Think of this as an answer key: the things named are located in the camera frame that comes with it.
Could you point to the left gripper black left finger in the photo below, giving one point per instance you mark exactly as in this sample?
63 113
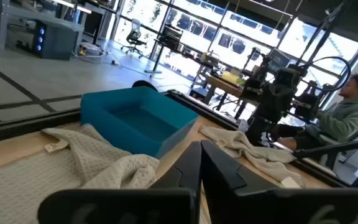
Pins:
120 208

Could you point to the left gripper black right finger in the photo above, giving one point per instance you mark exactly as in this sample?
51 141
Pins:
259 205

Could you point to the grey waffle weave towel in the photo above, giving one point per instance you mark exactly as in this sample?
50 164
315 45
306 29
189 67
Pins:
244 149
98 155

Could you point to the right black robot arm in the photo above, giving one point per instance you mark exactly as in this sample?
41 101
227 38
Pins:
272 102

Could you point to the teal plastic bin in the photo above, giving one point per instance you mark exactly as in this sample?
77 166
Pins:
104 124

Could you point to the black boom bar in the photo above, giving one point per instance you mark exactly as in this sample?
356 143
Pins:
337 147

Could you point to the person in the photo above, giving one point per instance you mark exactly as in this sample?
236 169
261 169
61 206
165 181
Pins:
343 121

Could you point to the wooden desk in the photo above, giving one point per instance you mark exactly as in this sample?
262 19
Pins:
222 85

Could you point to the yellow roll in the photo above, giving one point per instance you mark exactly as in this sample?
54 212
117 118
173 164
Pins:
230 77

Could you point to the white floor device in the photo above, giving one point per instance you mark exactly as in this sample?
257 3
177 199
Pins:
90 49

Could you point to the black mesh office chair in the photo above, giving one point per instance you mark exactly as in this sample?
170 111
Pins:
134 35

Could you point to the black rack on stand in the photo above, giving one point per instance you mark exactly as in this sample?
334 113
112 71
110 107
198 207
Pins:
170 37

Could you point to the computer tower with blue lights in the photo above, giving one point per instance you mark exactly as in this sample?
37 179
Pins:
57 40

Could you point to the grey metal workbench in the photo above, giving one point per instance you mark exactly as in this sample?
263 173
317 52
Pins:
26 17

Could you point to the black aluminium table frame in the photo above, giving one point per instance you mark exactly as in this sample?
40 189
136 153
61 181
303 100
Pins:
11 129

